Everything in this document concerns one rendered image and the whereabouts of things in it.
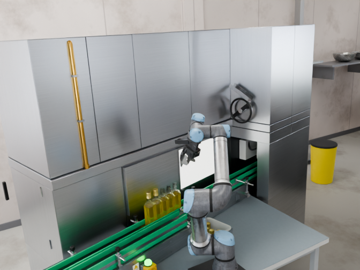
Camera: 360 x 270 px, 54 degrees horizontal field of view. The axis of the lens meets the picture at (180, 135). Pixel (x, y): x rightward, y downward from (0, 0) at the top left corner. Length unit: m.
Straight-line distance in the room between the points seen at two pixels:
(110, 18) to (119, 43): 2.36
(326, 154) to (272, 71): 2.56
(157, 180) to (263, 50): 1.24
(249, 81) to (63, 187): 1.62
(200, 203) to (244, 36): 1.54
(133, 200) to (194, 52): 1.13
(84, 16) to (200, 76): 2.13
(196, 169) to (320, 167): 2.76
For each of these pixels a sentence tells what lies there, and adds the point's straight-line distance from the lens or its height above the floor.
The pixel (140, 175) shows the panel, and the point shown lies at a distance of 2.38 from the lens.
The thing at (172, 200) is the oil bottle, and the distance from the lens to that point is 2.43.
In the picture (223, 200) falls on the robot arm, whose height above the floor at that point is 1.33.
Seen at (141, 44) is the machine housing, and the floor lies 2.06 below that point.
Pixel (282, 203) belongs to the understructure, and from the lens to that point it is 3.33.
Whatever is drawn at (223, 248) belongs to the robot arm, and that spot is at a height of 0.95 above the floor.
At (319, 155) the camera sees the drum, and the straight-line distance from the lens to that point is 5.17.
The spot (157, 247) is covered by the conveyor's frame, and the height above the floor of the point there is 0.87.
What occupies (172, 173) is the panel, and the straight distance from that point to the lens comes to 2.58.
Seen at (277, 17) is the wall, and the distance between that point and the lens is 6.02.
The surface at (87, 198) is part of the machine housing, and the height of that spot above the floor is 1.20.
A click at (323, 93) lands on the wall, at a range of 7.03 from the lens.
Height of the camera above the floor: 2.13
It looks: 16 degrees down
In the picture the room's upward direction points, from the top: 3 degrees counter-clockwise
